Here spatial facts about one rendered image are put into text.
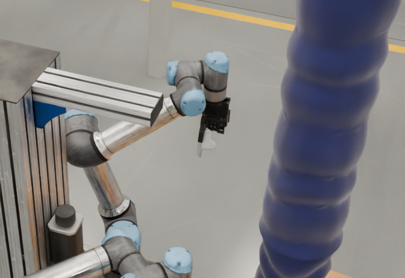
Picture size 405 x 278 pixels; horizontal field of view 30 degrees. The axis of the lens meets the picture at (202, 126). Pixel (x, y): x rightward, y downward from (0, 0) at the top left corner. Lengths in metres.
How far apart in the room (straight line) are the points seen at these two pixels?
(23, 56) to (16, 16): 4.30
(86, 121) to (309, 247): 0.81
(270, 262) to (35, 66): 0.85
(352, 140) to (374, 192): 2.97
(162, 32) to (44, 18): 1.31
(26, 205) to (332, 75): 0.90
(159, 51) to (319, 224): 3.55
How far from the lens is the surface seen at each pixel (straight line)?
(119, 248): 2.04
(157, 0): 5.22
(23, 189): 2.06
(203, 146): 2.47
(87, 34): 6.06
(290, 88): 1.81
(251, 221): 4.46
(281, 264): 2.16
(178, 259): 1.99
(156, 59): 5.47
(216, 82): 2.35
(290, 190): 1.95
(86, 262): 2.02
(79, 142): 2.32
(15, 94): 1.90
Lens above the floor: 3.12
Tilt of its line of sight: 38 degrees down
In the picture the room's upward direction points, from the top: 5 degrees clockwise
